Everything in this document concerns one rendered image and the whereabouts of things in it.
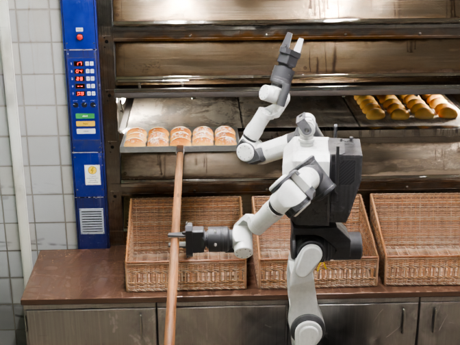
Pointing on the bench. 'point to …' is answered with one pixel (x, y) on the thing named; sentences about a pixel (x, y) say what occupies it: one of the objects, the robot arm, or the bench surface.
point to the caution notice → (92, 174)
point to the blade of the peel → (176, 146)
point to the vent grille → (92, 221)
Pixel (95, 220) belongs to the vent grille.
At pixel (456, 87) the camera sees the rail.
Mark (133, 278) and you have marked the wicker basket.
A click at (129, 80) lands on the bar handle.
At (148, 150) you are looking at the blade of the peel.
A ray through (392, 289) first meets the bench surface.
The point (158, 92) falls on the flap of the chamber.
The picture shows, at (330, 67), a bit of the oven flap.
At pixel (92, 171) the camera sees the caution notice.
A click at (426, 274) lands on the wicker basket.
